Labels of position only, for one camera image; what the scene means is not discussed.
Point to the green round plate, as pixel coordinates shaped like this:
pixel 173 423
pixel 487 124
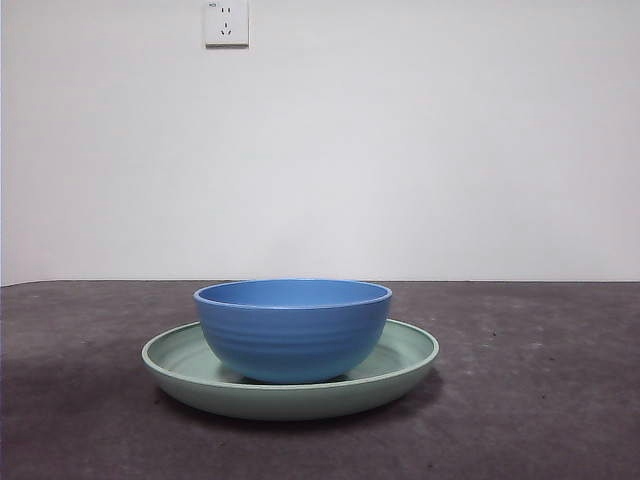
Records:
pixel 280 402

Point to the white wall socket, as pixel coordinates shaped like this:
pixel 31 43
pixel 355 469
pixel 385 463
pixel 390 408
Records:
pixel 226 25

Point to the blue ribbed bowl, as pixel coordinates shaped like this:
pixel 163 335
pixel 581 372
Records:
pixel 292 340

